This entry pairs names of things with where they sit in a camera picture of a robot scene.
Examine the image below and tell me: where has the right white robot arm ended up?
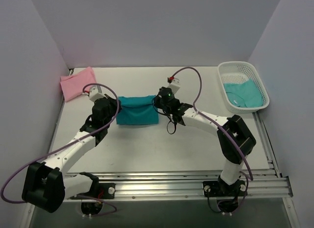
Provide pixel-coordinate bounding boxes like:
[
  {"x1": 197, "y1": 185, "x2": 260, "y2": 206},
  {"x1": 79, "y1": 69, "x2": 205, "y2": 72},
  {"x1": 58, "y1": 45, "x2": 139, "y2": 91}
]
[{"x1": 153, "y1": 87, "x2": 256, "y2": 195}]

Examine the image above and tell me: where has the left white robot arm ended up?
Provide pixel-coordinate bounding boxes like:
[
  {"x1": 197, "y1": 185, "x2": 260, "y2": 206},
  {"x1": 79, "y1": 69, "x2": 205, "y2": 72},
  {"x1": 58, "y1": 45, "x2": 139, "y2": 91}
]
[{"x1": 22, "y1": 94, "x2": 121, "y2": 213}]

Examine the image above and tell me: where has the folded pink t shirt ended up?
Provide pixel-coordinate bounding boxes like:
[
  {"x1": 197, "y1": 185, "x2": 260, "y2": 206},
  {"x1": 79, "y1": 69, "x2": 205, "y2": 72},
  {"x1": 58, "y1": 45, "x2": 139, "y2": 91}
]
[{"x1": 60, "y1": 67, "x2": 96, "y2": 102}]

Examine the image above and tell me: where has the white plastic basket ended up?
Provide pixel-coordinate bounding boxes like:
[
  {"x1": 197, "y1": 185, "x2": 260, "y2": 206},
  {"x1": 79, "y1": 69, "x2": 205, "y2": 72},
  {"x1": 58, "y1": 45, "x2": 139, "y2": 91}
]
[{"x1": 217, "y1": 61, "x2": 270, "y2": 114}]

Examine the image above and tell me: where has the light teal t shirt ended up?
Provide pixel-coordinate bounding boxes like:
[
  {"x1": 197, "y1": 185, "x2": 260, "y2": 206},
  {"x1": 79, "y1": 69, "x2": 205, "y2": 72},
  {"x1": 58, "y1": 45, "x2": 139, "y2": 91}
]
[{"x1": 223, "y1": 79, "x2": 263, "y2": 108}]

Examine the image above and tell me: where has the thin black cable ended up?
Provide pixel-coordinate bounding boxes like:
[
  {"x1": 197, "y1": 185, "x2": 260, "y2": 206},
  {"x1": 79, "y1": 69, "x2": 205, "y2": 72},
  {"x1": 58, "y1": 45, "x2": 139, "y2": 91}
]
[{"x1": 152, "y1": 100, "x2": 180, "y2": 135}]

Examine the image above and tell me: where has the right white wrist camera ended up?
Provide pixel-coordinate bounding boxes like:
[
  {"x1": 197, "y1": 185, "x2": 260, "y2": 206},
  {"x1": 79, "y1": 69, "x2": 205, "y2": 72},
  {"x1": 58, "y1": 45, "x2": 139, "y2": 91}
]
[{"x1": 167, "y1": 76, "x2": 181, "y2": 94}]

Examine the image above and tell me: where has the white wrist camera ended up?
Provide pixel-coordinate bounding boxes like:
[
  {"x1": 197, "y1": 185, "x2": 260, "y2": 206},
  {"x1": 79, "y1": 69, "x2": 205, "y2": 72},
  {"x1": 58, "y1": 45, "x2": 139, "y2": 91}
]
[
  {"x1": 84, "y1": 86, "x2": 105, "y2": 102},
  {"x1": 167, "y1": 76, "x2": 181, "y2": 94}
]

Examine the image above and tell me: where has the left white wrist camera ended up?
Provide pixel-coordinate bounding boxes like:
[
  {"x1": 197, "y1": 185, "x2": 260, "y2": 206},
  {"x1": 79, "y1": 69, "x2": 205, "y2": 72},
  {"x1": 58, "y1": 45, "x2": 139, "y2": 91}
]
[{"x1": 84, "y1": 86, "x2": 105, "y2": 102}]

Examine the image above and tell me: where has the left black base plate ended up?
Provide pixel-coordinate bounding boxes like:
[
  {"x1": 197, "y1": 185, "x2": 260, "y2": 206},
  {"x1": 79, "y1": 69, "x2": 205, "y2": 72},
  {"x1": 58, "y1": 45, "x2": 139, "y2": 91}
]
[{"x1": 94, "y1": 182, "x2": 116, "y2": 200}]

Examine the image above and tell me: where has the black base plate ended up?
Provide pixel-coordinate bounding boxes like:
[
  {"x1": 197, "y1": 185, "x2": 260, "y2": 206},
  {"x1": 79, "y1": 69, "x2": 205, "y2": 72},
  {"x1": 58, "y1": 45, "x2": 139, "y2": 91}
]
[
  {"x1": 202, "y1": 180, "x2": 247, "y2": 198},
  {"x1": 94, "y1": 182, "x2": 116, "y2": 200}
]

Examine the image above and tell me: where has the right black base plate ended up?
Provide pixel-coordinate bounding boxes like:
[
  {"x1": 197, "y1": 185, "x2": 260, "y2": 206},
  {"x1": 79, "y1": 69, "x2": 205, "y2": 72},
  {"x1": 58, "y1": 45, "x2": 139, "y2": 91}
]
[{"x1": 202, "y1": 180, "x2": 247, "y2": 198}]

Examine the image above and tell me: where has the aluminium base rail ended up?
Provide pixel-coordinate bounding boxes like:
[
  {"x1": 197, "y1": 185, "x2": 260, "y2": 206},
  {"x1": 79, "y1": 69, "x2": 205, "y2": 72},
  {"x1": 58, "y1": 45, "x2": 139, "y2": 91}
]
[{"x1": 31, "y1": 171, "x2": 294, "y2": 203}]

